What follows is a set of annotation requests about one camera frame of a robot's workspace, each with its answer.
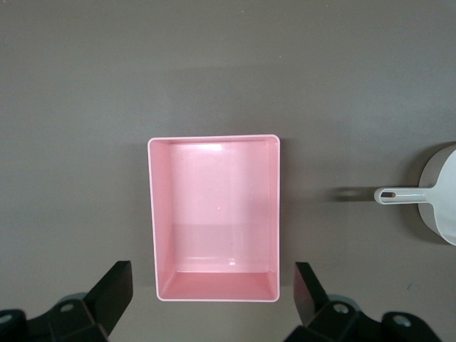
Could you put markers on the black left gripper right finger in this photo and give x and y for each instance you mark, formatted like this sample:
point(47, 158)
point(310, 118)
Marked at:
point(320, 320)

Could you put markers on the brown table cover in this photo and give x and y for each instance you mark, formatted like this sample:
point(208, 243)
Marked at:
point(71, 71)

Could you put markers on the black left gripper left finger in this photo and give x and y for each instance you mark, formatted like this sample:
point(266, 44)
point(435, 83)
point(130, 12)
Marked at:
point(82, 317)

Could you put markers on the pink plastic bin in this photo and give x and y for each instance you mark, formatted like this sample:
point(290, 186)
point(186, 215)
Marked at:
point(213, 213)

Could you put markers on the beige plastic dustpan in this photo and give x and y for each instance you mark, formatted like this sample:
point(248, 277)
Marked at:
point(441, 199)

